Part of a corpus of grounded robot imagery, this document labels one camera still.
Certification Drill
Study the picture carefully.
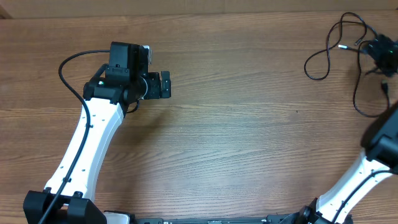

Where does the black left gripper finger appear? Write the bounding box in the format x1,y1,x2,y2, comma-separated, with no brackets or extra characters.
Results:
160,85,171,98
161,71,170,86

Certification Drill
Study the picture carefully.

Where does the black usb cable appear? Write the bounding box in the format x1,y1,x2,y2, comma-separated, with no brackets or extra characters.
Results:
303,11,379,82
352,40,391,118

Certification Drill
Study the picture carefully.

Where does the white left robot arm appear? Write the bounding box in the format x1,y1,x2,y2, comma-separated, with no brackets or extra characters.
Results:
23,42,172,223

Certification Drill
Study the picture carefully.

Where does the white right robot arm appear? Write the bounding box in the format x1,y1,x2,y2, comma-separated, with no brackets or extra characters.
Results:
292,103,397,223

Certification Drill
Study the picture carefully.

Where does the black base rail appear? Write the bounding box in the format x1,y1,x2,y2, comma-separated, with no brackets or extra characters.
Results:
102,210,312,224

